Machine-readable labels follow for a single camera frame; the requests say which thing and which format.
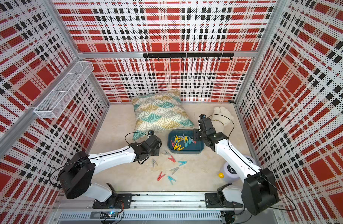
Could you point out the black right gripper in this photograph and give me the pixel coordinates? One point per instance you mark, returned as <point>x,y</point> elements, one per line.
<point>195,134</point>

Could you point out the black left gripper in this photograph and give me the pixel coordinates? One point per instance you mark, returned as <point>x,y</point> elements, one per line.
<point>157,151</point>

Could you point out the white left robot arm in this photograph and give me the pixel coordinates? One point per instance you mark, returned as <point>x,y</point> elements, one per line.
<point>76,177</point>

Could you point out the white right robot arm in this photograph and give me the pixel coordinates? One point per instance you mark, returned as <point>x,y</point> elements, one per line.
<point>258,192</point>

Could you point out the teal plastic storage box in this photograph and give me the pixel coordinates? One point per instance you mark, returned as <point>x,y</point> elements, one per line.
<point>181,141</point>

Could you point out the white plush teddy bear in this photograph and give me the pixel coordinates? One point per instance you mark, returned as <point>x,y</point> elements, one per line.
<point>221,118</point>

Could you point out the teal yellow patterned pillow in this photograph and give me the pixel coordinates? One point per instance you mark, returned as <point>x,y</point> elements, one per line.
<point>159,112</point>

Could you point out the green circuit board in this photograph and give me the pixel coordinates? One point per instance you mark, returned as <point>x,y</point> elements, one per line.
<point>109,215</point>

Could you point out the metal base rail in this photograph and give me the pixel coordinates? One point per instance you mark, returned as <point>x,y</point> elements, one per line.
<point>154,207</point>

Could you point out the black wall hook rail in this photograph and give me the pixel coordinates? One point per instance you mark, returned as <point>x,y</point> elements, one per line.
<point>189,55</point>

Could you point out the white wire mesh shelf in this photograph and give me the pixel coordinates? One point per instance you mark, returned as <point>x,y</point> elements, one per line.
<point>53,105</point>

